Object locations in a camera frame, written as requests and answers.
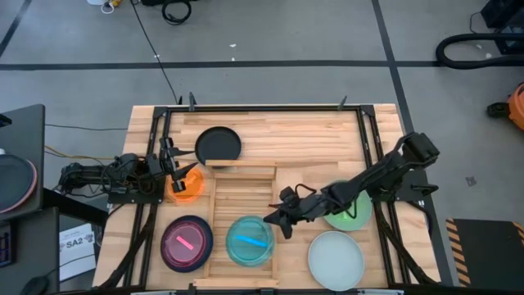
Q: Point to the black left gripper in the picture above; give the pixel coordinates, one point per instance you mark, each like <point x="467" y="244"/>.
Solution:
<point x="165" y="164"/>

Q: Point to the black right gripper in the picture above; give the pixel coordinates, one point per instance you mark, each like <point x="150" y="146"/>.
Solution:
<point x="303" y="207"/>

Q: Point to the orange translucent small plate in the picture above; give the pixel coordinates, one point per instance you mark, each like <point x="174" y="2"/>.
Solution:
<point x="194" y="186"/>

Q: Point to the teal translucent small plate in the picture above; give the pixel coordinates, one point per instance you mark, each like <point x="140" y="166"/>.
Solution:
<point x="249" y="241"/>

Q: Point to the black large plate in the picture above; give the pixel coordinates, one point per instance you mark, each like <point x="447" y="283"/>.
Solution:
<point x="217" y="145"/>

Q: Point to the light grey large plate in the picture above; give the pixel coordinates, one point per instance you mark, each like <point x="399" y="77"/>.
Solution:
<point x="335" y="261"/>

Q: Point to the dark navy large plate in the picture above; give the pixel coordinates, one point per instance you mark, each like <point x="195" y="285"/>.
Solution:
<point x="210" y="245"/>

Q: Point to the pink translucent small plate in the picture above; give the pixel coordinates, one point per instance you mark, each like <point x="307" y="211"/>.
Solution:
<point x="184" y="243"/>

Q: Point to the sage green large plate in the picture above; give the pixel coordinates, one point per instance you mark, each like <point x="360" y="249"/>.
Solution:
<point x="365" y="217"/>

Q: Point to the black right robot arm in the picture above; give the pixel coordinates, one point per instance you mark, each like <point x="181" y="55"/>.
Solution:
<point x="368" y="176"/>

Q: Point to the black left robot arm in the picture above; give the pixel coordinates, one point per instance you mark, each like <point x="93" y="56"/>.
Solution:
<point x="94" y="174"/>

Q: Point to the wooden slatted plate shelf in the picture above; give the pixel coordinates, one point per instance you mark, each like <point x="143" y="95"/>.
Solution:
<point x="241" y="192"/>

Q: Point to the black diagonal support bar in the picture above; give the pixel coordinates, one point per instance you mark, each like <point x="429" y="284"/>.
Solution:
<point x="73" y="207"/>

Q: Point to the white paper SA2 sign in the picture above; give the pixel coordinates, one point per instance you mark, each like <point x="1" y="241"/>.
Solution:
<point x="78" y="254"/>

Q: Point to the black side table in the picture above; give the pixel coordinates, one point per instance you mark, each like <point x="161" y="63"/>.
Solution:
<point x="24" y="131"/>

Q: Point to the dark plate with pink rim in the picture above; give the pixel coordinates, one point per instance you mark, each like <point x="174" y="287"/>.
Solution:
<point x="14" y="182"/>

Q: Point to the dark grey desk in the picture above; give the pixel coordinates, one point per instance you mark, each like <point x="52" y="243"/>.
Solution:
<point x="32" y="250"/>

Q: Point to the black computer mouse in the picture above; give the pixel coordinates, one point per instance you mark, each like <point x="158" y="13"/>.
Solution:
<point x="36" y="286"/>

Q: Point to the black keypad device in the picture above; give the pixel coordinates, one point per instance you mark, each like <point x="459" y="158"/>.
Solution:
<point x="6" y="246"/>

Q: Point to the small grey floor scrap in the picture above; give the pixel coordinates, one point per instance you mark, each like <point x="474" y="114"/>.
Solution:
<point x="471" y="181"/>

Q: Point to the black hazard striped mat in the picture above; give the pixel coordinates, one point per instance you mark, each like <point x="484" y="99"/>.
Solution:
<point x="487" y="246"/>

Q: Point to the orange vacuum cleaner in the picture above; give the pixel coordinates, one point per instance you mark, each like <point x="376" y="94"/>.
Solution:
<point x="516" y="106"/>

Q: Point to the black equipment box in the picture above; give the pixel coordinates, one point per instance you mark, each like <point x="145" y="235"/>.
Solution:
<point x="501" y="12"/>

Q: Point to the black metal table frame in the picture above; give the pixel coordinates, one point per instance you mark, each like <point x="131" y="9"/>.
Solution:
<point x="266" y="108"/>

